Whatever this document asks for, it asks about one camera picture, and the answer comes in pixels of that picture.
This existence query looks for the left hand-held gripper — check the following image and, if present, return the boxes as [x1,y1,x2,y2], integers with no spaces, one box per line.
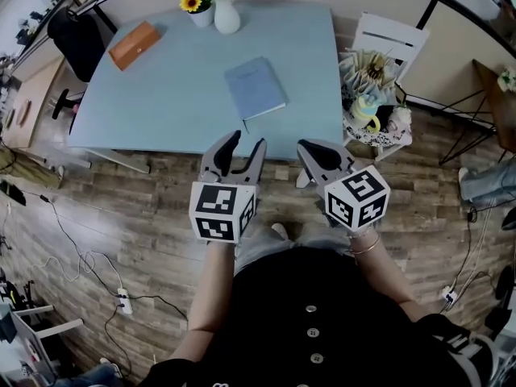
[188,130,268,244]

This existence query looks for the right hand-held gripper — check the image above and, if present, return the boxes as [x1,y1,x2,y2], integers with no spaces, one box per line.
[297,138,391,232]

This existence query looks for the light blue notebook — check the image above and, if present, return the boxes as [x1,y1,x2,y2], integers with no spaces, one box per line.
[223,56,288,135]

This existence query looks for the person's right forearm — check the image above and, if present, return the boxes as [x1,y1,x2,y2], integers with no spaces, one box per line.
[348,227,431,322]

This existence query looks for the person's left forearm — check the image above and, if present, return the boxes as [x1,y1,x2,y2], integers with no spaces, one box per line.
[169,239,237,363]

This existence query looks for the pink plush toy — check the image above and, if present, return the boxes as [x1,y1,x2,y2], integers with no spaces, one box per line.
[386,105,414,145]

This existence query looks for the person's grey jeans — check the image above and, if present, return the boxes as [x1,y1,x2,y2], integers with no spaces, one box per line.
[233,226,356,274]

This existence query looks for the light blue table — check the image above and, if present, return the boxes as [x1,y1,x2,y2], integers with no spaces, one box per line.
[66,0,346,189]

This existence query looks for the folded paper flower bouquet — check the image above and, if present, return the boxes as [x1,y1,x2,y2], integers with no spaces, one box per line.
[338,48,405,105]

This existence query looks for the white ceramic vase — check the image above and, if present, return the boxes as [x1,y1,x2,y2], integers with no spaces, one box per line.
[213,0,242,36]

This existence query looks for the potted sunflower in white pot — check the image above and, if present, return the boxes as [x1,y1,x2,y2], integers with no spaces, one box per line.
[179,0,217,29]

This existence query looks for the white wooden chair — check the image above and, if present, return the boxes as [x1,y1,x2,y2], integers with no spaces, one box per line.
[342,12,431,163]

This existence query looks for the orange rectangular box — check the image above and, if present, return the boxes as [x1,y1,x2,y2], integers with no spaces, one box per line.
[107,20,164,73]

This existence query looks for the person's black top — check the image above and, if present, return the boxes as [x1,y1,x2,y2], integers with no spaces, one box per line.
[139,247,495,387]

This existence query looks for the brown table with black legs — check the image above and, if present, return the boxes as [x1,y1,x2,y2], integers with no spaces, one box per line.
[438,58,516,167]

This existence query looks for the black office chair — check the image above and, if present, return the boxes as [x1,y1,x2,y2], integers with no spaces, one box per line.
[46,6,107,135]

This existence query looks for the light wooden desk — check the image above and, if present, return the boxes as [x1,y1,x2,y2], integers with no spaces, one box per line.
[0,54,68,150]

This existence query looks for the white side table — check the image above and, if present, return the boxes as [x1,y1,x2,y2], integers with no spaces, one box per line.
[7,304,85,383]

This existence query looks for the yellow handled pastel cup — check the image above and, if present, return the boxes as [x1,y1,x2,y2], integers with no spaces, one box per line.
[349,94,382,135]

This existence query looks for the gold bracelet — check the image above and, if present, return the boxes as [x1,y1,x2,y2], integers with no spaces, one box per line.
[347,231,382,256]

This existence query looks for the black power cable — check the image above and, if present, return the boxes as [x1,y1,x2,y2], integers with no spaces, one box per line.
[127,293,190,323]
[38,193,124,298]

